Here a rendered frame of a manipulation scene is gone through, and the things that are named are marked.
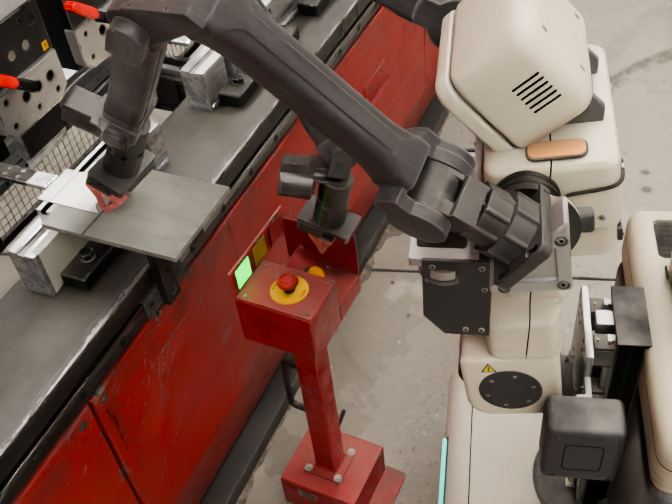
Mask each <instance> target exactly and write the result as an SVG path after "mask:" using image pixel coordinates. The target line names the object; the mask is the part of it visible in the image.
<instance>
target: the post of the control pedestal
mask: <svg viewBox="0 0 672 504"><path fill-rule="evenodd" d="M294 358H295V363H296V368H297V373H298V378H299V383H300V387H301V392H302V397H303V402H304V407H305V412H306V417H307V422H308V427H309V432H310V437H311V441H312V446H313V451H314V456H315V461H316V465H319V466H321V467H324V468H327V469H329V470H332V471H336V470H337V468H338V466H339V464H340V462H341V460H342V458H343V457H344V450H343V444H342V437H341V431H340V425H339V418H338V412H337V406H336V399H335V393H334V387H333V380H332V374H331V368H330V361H329V355H328V349H327V347H326V348H325V350H324V352H323V353H322V355H321V357H320V358H319V360H318V361H317V362H316V361H313V360H310V359H307V358H303V357H300V356H297V355H294Z"/></svg>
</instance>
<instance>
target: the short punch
mask: <svg viewBox="0 0 672 504"><path fill-rule="evenodd" d="M61 111H62V108H61V105H60V103H59V102H58V103H57V104H56V105H55V106H54V107H53V108H52V109H51V110H49V111H48V112H47V113H46V114H45V115H44V116H43V117H42V118H41V119H40V120H39V121H38V122H36V123H35V124H34V125H33V126H32V127H31V128H30V129H29V130H28V131H27V132H26V133H25V134H24V135H22V136H21V137H20V138H18V139H17V138H12V139H13V141H14V143H15V146H16V148H17V150H18V152H19V154H20V157H21V158H22V159H24V160H26V161H27V163H28V166H29V168H30V170H31V169H32V168H33V167H34V166H35V165H36V164H37V163H38V162H40V161H41V160H42V159H43V158H44V157H45V156H46V155H47V154H48V153H49V152H50V151H51V150H52V149H53V148H54V147H55V146H56V145H57V144H58V143H59V142H60V141H61V140H62V139H63V138H64V137H65V136H66V135H67V131H66V129H65V127H66V126H67V123H66V122H64V121H62V120H61Z"/></svg>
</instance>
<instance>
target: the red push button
mask: <svg viewBox="0 0 672 504"><path fill-rule="evenodd" d="M298 282H299V280H298V277H297V276H296V275H295V274H293V273H284V274H282V275H280V276H279V277H278V279H277V286H278V287H279V288H280V289H282V290H283V291H284V293H286V294H291V293H293V292H294V291H295V287H296V286H297V285H298Z"/></svg>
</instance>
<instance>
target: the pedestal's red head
mask: <svg viewBox="0 0 672 504"><path fill-rule="evenodd" d="M279 212H280V214H281V219H282V225H283V231H284V234H285V239H286V245H287V250H288V255H289V256H288V258H287V259H286V260H285V262H284V263H283V265H278V264H275V263H271V262H268V261H264V260H263V259H264V258H265V256H266V255H267V254H268V252H269V251H270V249H271V248H272V247H273V245H274V244H275V243H276V241H277V240H278V238H279V237H280V236H281V234H282V233H283V232H282V233H281V234H280V236H279V237H278V238H277V240H276V241H275V243H274V244H273V245H272V247H271V245H270V240H269V235H268V231H267V228H268V227H269V226H270V222H271V220H272V219H273V218H274V216H275V215H276V214H277V215H278V214H279ZM264 233H265V237H266V242H267V247H268V252H267V254H266V255H265V256H264V258H263V259H262V260H261V262H260V263H259V265H258V266H257V267H256V269H255V266H254V262H253V257H252V253H251V250H252V248H253V247H254V243H255V242H256V240H257V239H258V238H259V236H260V235H261V236H262V235H263V234H264ZM308 234H309V233H307V232H305V231H303V230H300V229H298V228H297V221H296V220H294V219H290V218H286V217H284V214H283V209H282V206H281V205H280V206H279V207H278V208H277V209H276V211H275V212H274V213H273V215H272V216H271V217H270V219H269V220H268V221H267V223H266V224H265V225H264V227H263V228H262V229H261V231H260V232H259V233H258V235H257V236H256V237H255V239H254V240H253V241H252V243H251V244H250V245H249V247H248V248H247V249H246V251H245V252H244V253H243V255H242V256H241V257H240V259H239V260H238V261H237V263H236V264H235V265H234V267H233V268H232V269H231V271H230V272H229V273H228V278H229V279H230V282H231V285H232V289H233V293H234V298H235V303H236V307H237V311H238V315H239V318H240V322H241V326H242V330H243V334H244V337H245V338H246V339H248V340H251V341H255V342H258V343H261V344H264V345H267V346H270V347H273V348H276V349H279V350H282V351H285V352H288V353H291V354H294V355H297V356H300V357H303V358H307V359H310V360H313V361H316V362H317V361H318V360H319V358H320V357H321V355H322V353H323V352H324V350H325V348H326V347H327V345H328V343H329V342H330V340H331V338H332V337H333V335H334V333H335V332H336V330H337V328H338V327H339V325H340V323H341V321H342V320H343V318H344V317H345V315H346V313H347V312H348V310H349V308H350V307H351V305H352V303H353V302H354V300H355V298H356V297H357V295H358V293H359V292H360V290H361V286H360V277H359V266H358V257H357V247H356V236H355V235H351V239H350V240H349V242H348V243H347V244H344V241H342V240H340V239H338V238H336V239H335V240H334V242H333V243H332V245H330V246H329V247H328V248H327V249H326V250H325V252H324V253H323V254H321V253H320V252H319V250H318V248H317V246H316V245H315V244H314V242H313V241H312V240H311V238H310V237H309V236H308ZM247 255H248V256H249V260H250V264H251V269H252V274H251V276H250V277H249V278H248V280H247V281H246V282H245V284H244V285H243V287H242V288H241V289H240V291H238V287H237V283H236V279H235V276H234V272H235V271H236V270H237V266H238V264H239V263H240V262H241V260H242V259H243V258H244V257H245V258H246V256H247ZM309 266H317V267H320V268H321V269H322V270H323V271H324V273H325V277H326V278H324V277H320V276H317V275H313V274H310V273H306V272H304V270H305V269H306V268H307V267H309ZM284 273H293V274H295V275H296V276H299V277H301V278H303V279H304V280H306V282H307V283H308V286H309V291H308V294H307V296H306V297H305V298H304V299H303V300H301V301H300V302H298V303H295V304H290V305H283V304H279V303H277V302H275V301H274V300H273V299H272V298H271V296H270V288H271V286H272V284H273V283H274V282H275V281H276V280H277V279H278V277H279V276H280V275H282V274H284Z"/></svg>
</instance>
